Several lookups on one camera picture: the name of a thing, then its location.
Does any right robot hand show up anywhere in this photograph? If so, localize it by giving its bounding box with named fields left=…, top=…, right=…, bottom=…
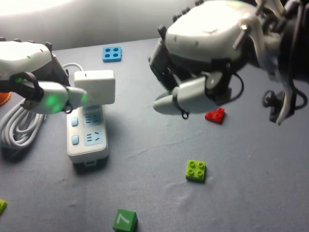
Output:
left=147, top=0, right=260, bottom=119

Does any blue four-hole block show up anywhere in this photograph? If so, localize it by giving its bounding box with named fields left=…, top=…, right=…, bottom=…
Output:
left=102, top=46, right=123, bottom=63

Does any green number cube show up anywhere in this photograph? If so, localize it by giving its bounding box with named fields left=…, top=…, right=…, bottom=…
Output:
left=112, top=208, right=139, bottom=232

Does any white power strip cable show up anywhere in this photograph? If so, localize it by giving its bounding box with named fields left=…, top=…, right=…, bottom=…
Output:
left=0, top=62, right=84, bottom=150

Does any thin black cable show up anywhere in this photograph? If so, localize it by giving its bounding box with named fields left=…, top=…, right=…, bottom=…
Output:
left=291, top=87, right=309, bottom=111

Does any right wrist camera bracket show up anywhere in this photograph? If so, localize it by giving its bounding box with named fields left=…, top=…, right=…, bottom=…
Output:
left=262, top=72, right=307, bottom=126

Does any small lime green brick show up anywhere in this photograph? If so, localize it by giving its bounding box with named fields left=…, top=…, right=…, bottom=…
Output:
left=0, top=198, right=8, bottom=217

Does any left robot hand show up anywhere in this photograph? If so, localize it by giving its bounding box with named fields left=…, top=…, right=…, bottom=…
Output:
left=0, top=37, right=88, bottom=115

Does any red toy brick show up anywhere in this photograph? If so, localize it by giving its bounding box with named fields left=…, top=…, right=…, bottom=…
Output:
left=204, top=107, right=225, bottom=125

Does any orange toy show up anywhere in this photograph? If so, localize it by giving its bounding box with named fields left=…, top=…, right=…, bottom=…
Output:
left=0, top=91, right=12, bottom=107

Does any lime green four-stud brick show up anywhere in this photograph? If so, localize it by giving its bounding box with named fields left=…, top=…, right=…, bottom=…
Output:
left=185, top=159, right=207, bottom=184

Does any grey table cloth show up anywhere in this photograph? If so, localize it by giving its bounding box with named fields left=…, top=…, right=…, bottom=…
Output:
left=0, top=37, right=309, bottom=232

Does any white power strip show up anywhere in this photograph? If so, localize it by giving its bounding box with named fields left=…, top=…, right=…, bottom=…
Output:
left=66, top=103, right=110, bottom=171

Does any white charger adapter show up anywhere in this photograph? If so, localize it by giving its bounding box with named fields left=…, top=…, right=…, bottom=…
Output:
left=73, top=70, right=116, bottom=106

